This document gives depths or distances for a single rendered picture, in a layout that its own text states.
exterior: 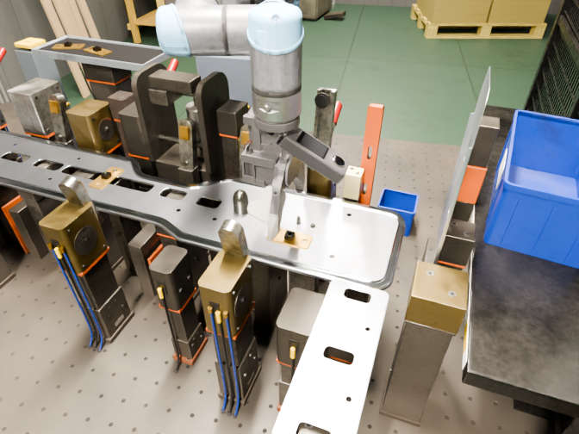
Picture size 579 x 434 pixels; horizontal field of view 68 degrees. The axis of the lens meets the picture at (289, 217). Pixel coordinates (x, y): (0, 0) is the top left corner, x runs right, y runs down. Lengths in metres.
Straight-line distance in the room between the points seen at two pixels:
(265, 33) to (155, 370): 0.74
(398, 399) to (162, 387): 0.48
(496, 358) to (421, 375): 0.19
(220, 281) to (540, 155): 0.74
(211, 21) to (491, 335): 0.62
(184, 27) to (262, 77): 0.16
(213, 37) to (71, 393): 0.77
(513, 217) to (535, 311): 0.16
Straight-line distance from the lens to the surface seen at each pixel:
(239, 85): 1.44
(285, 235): 0.81
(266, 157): 0.70
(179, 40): 0.73
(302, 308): 0.73
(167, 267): 0.81
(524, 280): 0.80
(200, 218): 0.89
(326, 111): 0.89
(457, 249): 0.77
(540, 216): 0.80
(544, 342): 0.73
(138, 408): 1.00
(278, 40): 0.61
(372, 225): 0.87
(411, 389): 0.87
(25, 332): 1.22
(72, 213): 0.91
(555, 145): 1.07
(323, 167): 0.68
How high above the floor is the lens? 1.55
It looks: 39 degrees down
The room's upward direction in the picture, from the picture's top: straight up
